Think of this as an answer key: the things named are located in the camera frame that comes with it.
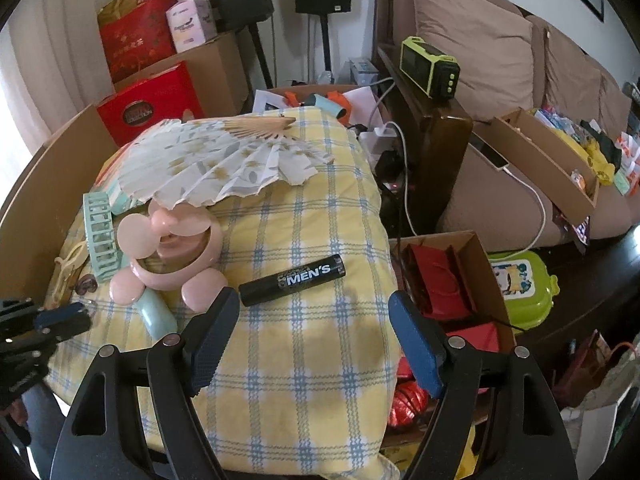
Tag pink handheld fan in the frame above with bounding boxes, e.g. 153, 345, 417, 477
110, 202, 228, 313

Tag black mens tube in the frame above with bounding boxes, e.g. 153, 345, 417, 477
239, 255, 346, 307

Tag large cardboard box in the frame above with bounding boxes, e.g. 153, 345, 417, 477
1, 105, 116, 302

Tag green handheld fan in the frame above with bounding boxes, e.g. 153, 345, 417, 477
82, 192, 178, 340

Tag white floral folding fan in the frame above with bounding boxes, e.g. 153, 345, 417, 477
104, 114, 333, 209

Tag small cardboard box red items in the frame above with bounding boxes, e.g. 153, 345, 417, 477
385, 231, 515, 442

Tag yellow plaid cloth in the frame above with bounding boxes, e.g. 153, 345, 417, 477
44, 105, 404, 476

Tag green cartoon lunch box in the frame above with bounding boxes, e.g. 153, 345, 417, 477
489, 250, 560, 332

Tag brown sofa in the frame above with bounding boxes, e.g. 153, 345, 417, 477
374, 0, 631, 252

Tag long narrow cardboard tray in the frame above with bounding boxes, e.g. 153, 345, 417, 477
480, 108, 600, 226

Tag red chocolate box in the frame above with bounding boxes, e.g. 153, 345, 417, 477
96, 62, 204, 146

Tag floor box with orange items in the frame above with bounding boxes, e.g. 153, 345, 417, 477
252, 84, 387, 128

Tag brown cardboard carton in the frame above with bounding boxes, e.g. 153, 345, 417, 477
114, 32, 250, 117

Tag white curtain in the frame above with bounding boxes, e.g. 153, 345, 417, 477
1, 0, 113, 153

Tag green portable radio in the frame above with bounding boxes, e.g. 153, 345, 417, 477
399, 36, 460, 101

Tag red gift bag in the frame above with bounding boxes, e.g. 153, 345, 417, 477
100, 0, 178, 84

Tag pink white carton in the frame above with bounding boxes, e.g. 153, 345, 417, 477
166, 0, 217, 53

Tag white charging cable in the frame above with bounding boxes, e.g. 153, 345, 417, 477
368, 75, 548, 262

